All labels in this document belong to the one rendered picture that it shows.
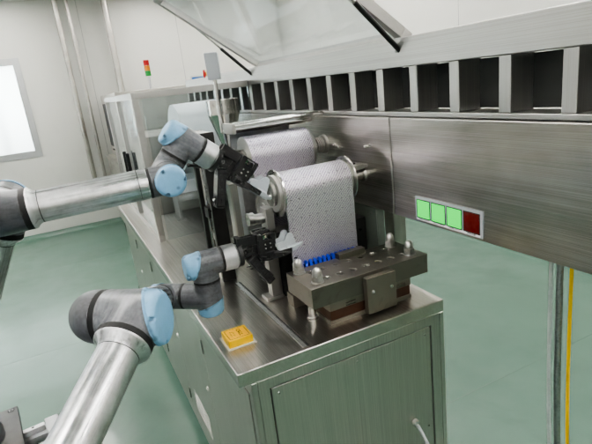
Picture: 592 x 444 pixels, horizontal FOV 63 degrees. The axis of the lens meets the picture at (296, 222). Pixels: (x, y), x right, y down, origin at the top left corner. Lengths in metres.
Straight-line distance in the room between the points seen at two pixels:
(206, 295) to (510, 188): 0.83
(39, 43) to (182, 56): 1.71
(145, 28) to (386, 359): 6.08
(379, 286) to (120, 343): 0.74
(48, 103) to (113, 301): 5.88
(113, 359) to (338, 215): 0.84
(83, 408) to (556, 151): 1.00
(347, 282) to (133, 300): 0.61
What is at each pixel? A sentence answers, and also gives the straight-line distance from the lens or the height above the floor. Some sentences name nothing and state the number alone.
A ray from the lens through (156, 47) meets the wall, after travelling 7.02.
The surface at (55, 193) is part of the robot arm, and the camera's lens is 1.22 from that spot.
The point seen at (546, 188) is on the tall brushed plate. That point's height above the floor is 1.30.
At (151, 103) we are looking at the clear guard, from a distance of 2.36.
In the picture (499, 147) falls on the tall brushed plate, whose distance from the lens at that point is 1.20.
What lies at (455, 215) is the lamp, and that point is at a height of 1.19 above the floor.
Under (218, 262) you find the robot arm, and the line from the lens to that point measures 1.37.
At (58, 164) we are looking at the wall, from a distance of 6.89.
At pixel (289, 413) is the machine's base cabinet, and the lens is 1.39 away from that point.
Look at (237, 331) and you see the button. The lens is 1.40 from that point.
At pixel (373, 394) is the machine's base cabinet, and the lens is 1.52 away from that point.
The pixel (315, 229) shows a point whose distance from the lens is 1.51.
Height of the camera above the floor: 1.58
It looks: 16 degrees down
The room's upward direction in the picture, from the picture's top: 7 degrees counter-clockwise
